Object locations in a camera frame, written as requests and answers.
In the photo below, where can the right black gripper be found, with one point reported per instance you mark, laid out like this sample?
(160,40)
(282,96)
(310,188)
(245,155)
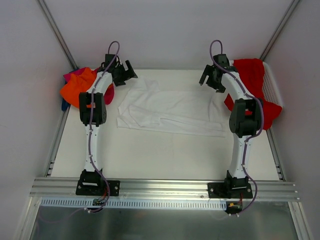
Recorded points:
(211,78)

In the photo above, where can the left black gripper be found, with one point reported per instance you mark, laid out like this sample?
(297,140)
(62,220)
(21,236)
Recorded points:
(124,75)

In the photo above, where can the white t shirt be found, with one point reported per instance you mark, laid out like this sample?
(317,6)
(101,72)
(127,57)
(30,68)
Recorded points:
(146,107)

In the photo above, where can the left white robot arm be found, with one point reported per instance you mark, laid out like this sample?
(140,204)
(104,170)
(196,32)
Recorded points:
(93,114)

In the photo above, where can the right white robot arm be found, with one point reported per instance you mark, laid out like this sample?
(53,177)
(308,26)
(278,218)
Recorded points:
(245,122)

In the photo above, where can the red t shirt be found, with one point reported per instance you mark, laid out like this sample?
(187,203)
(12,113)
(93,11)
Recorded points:
(251,72)

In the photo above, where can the orange t shirt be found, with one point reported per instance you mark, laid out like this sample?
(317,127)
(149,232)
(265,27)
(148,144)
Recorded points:
(77,82)

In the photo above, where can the white plastic basket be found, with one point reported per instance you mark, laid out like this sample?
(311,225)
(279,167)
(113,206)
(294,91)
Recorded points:
(270,88)

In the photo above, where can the blue t shirt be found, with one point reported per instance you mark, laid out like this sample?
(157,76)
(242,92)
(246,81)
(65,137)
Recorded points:
(64,105)

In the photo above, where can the right aluminium corner post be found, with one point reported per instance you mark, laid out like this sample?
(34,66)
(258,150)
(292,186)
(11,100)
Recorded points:
(292,7)

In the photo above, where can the aluminium corner post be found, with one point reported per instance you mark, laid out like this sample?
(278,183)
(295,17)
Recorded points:
(57,33)
(292,7)

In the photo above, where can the left aluminium corner post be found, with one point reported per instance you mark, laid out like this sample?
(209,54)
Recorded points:
(57,33)

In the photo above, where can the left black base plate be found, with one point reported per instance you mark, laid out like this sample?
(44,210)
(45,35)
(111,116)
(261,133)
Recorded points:
(112,187)

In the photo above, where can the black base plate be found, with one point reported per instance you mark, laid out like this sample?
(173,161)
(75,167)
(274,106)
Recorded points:
(112,187)
(220,190)

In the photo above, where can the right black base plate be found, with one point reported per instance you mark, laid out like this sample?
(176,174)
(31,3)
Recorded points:
(220,190)

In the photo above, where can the aluminium mounting rail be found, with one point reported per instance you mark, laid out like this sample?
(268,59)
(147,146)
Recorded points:
(157,189)

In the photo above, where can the white slotted cable duct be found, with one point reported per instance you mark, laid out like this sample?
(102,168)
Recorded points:
(117,203)

